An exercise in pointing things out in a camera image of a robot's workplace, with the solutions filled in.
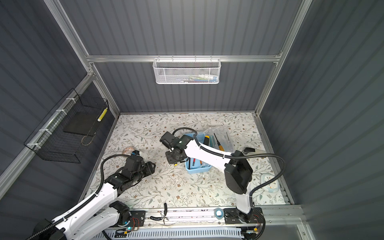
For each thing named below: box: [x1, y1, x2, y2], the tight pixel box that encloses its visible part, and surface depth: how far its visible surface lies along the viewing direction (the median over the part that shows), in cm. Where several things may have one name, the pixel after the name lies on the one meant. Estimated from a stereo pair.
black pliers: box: [149, 202, 169, 225], surface depth 76 cm
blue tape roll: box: [214, 207, 225, 220], surface depth 76 cm
